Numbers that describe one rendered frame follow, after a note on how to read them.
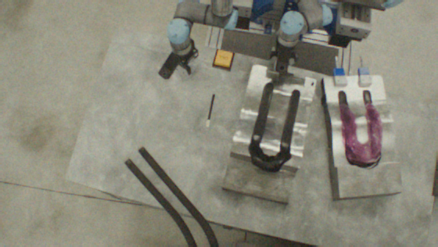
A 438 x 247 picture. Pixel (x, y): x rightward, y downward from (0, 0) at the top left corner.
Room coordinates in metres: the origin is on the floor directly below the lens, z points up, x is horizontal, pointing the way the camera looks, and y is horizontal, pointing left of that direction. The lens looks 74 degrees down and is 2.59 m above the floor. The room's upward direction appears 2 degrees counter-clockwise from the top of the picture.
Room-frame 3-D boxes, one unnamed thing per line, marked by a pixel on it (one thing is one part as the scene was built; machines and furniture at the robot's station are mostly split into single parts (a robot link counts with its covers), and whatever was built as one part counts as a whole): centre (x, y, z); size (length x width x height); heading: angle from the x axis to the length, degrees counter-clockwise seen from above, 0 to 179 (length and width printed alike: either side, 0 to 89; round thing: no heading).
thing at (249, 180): (0.44, -0.20, 0.87); 0.50 x 0.26 x 0.14; 164
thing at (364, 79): (0.70, -0.61, 0.86); 0.13 x 0.05 x 0.05; 1
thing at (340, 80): (0.69, -0.50, 0.86); 0.13 x 0.05 x 0.05; 1
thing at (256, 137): (0.45, -0.21, 0.92); 0.35 x 0.16 x 0.09; 164
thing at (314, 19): (0.80, -0.35, 1.14); 0.11 x 0.11 x 0.08; 21
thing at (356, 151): (0.43, -0.56, 0.90); 0.26 x 0.18 x 0.08; 1
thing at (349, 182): (0.42, -0.57, 0.86); 0.50 x 0.26 x 0.11; 1
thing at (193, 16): (0.82, 0.09, 1.14); 0.11 x 0.11 x 0.08; 75
